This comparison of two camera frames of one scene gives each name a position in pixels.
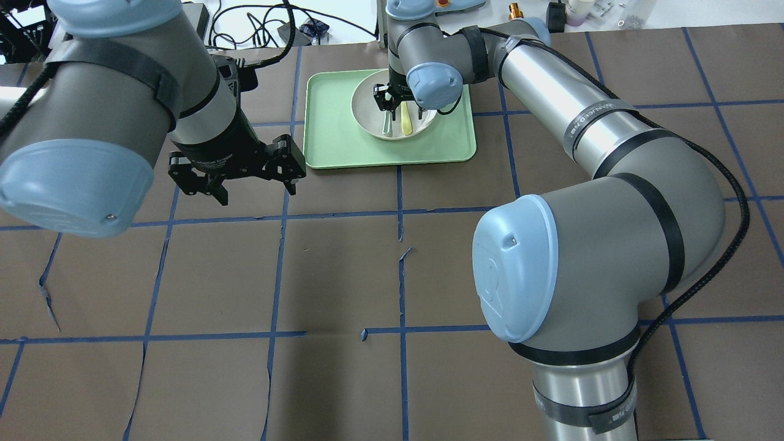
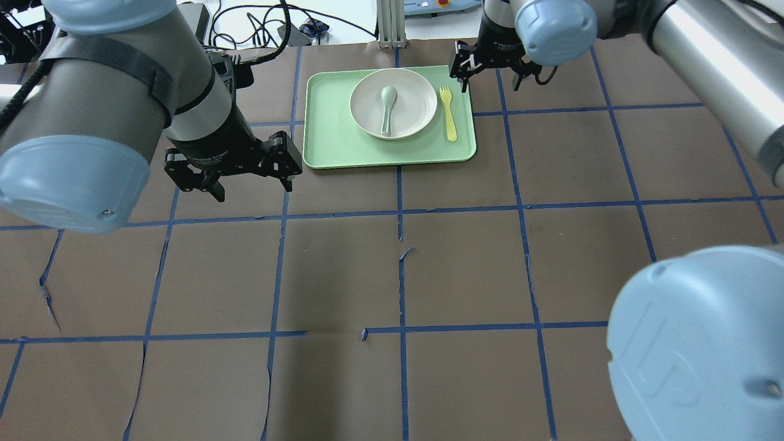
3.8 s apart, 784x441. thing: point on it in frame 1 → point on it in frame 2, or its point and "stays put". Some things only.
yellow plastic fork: [406, 120] → [451, 130]
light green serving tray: [333, 138] stays put
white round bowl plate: [370, 117] stays put
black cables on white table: [232, 22] stays put
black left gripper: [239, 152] stays put
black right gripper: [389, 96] → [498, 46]
